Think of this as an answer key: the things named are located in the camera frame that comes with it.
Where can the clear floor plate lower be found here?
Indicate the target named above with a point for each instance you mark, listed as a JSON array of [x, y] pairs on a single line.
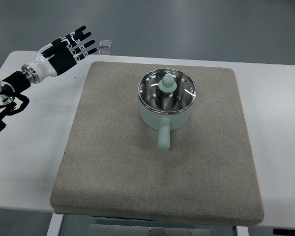
[[105, 52]]

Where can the grey metal table frame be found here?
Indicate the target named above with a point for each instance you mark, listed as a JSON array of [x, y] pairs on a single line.
[[119, 230]]

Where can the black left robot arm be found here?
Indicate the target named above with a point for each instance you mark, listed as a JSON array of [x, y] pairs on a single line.
[[12, 101]]

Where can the mint green saucepan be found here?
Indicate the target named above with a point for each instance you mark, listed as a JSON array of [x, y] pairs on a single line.
[[164, 123]]

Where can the black object bottom right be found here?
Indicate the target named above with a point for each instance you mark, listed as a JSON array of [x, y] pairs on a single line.
[[283, 232]]

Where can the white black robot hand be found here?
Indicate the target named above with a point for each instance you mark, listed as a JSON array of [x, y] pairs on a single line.
[[59, 56]]

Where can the glass lid green knob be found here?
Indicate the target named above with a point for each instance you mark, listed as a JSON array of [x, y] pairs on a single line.
[[166, 91]]

